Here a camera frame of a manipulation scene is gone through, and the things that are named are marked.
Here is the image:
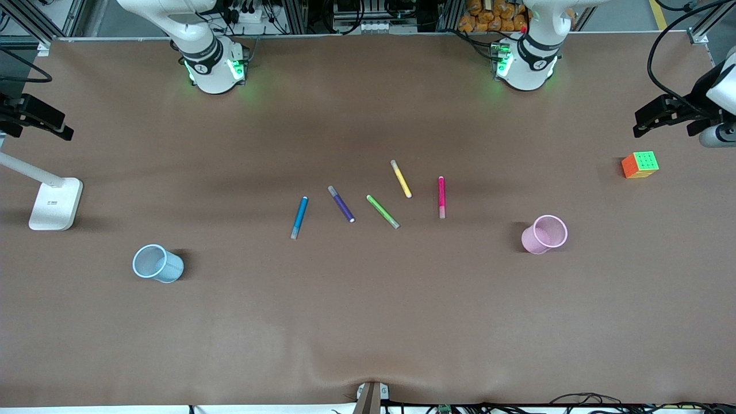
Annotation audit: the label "purple marker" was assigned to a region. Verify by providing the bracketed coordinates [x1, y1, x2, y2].
[327, 185, 357, 224]

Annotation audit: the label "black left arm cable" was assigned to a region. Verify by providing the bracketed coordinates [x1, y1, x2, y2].
[647, 0, 736, 113]

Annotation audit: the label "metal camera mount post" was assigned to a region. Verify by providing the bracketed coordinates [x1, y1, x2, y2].
[352, 381, 390, 414]

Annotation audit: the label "white power strip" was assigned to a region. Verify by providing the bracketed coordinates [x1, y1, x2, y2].
[225, 5, 270, 25]

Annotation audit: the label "orange snack bags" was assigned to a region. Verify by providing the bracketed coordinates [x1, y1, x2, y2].
[458, 0, 531, 34]

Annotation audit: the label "multicoloured puzzle cube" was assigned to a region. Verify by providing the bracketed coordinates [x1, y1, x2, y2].
[620, 151, 661, 180]

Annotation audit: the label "blue mesh cup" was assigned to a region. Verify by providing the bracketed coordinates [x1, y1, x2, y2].
[132, 244, 186, 284]

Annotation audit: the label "yellow marker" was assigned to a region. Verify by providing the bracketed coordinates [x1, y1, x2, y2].
[390, 159, 413, 200]

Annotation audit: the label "black cable bundle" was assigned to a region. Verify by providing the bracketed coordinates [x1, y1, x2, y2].
[379, 392, 736, 414]

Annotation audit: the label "green marker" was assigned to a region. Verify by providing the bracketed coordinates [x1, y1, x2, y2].
[366, 194, 401, 231]

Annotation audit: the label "pink mesh cup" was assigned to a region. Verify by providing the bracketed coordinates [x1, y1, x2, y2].
[520, 214, 569, 256]

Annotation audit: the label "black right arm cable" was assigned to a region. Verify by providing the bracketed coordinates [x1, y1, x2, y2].
[0, 48, 53, 85]

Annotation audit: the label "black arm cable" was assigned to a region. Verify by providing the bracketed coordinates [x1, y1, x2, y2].
[647, 0, 736, 113]
[0, 48, 53, 85]

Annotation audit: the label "white lamp stand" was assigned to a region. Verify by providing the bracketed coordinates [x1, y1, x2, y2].
[0, 151, 85, 232]

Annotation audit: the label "blue marker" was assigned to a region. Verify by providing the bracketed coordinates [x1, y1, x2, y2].
[290, 196, 310, 241]

